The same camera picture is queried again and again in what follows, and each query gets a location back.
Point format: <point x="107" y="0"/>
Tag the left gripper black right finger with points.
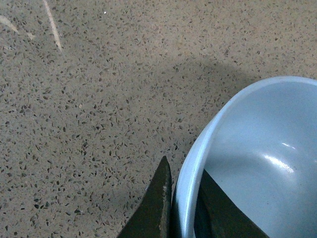
<point x="216" y="216"/>

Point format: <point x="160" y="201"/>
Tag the blue plastic bowl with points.
<point x="261" y="149"/>

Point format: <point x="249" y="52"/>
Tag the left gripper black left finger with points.
<point x="152" y="217"/>

